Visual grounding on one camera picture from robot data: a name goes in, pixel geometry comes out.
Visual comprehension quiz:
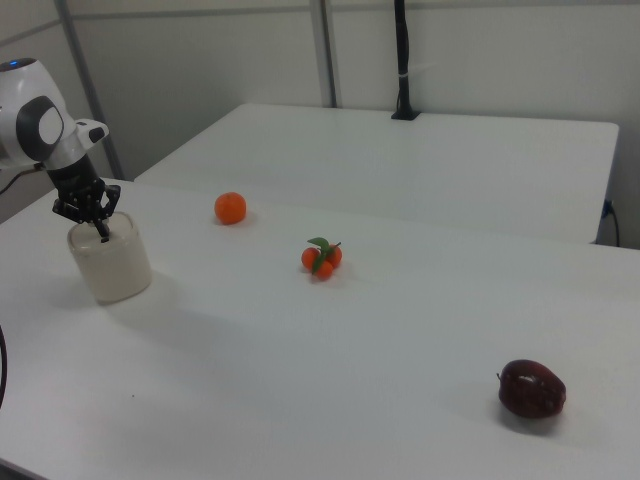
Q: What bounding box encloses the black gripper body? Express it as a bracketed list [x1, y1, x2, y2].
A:
[45, 155, 109, 224]

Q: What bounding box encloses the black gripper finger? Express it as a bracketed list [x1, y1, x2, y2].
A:
[99, 183, 123, 221]
[51, 197, 112, 245]

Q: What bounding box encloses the cream garbage bin with lid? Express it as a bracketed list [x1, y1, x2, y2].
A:
[66, 210, 153, 306]

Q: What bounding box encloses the large orange mandarin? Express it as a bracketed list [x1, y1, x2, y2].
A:
[214, 191, 248, 226]

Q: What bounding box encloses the small oranges cluster with leaves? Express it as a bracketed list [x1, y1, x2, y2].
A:
[300, 236, 345, 280]

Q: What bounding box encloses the black pole with base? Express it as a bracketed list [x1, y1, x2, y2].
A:
[390, 0, 422, 122]

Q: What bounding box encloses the dark red apple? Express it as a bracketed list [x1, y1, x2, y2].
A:
[496, 358, 568, 420]

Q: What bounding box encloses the black cable on robot arm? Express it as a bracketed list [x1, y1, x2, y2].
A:
[0, 163, 45, 196]

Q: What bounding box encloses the grey partition frame post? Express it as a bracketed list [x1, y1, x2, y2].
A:
[60, 0, 125, 180]
[317, 0, 340, 109]

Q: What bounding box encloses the thick black cable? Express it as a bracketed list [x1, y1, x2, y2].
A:
[0, 323, 10, 414]

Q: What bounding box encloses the black cable at table edge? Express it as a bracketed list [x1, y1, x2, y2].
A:
[602, 198, 622, 248]

